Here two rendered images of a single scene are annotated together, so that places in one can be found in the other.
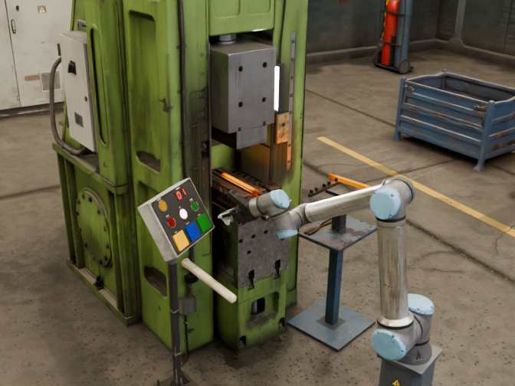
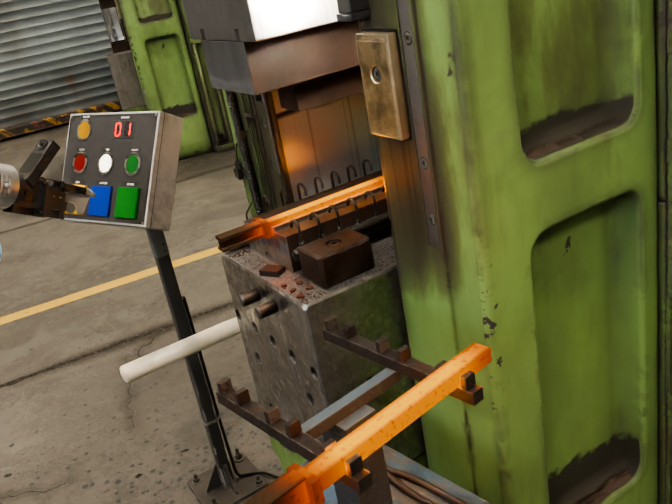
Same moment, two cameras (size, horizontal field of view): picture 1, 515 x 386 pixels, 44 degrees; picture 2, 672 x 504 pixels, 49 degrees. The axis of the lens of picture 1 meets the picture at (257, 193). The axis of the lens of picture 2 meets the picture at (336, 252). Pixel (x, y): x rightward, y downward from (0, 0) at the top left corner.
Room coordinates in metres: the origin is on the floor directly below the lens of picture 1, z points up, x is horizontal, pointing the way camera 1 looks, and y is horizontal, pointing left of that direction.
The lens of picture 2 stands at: (3.51, -1.35, 1.51)
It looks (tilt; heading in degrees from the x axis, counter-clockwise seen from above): 23 degrees down; 101
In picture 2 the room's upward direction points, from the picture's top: 11 degrees counter-clockwise
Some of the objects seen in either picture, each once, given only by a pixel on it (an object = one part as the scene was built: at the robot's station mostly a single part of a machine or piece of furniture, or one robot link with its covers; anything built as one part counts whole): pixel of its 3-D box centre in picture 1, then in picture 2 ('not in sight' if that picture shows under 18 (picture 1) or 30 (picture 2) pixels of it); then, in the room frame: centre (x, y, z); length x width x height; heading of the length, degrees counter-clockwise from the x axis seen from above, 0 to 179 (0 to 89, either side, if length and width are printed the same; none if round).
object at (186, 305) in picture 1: (187, 304); not in sight; (2.98, 0.39, 0.36); 0.09 x 0.07 x 0.12; 128
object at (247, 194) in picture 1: (228, 187); (350, 208); (3.28, 0.16, 0.96); 0.42 x 0.20 x 0.09; 38
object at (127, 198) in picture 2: (202, 223); (128, 203); (2.73, 0.26, 1.01); 0.07 x 0.05 x 0.07; 153
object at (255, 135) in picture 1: (228, 126); (320, 41); (3.28, 0.16, 1.32); 0.42 x 0.20 x 0.10; 38
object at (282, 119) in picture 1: (282, 128); (382, 85); (3.41, -0.13, 1.27); 0.09 x 0.02 x 0.17; 128
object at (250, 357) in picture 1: (254, 346); not in sight; (3.08, 0.00, 0.01); 0.58 x 0.39 x 0.01; 128
